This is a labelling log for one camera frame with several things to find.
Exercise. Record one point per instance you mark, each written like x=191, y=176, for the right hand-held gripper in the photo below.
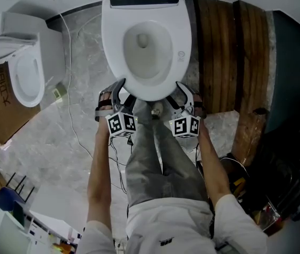
x=184, y=126

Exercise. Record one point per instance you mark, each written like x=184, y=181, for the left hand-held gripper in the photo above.
x=122, y=123

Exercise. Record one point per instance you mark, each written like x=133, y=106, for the person's left forearm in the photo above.
x=99, y=173

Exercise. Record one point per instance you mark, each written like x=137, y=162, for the person's right forearm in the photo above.
x=213, y=168

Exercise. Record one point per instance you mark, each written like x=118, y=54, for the white one-piece toilet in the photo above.
x=28, y=78

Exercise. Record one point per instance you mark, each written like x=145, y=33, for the person's right hand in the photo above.
x=199, y=99

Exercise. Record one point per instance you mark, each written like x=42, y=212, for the person's left hand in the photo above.
x=105, y=97

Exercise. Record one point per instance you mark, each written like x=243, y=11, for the wooden plank panel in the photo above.
x=219, y=62

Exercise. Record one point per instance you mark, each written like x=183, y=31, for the small green and white device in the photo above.
x=58, y=92

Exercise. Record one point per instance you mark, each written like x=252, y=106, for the person's grey trousers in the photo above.
x=160, y=168

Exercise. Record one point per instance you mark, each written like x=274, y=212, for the yellow and black box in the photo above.
x=238, y=186

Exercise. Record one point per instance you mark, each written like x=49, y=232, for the large brown cardboard box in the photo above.
x=1, y=120

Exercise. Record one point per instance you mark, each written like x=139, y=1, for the person's white shirt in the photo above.
x=171, y=226

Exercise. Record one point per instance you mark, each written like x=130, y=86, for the blue chair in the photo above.
x=8, y=198

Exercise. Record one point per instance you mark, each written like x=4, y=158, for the white shelf unit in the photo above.
x=20, y=234

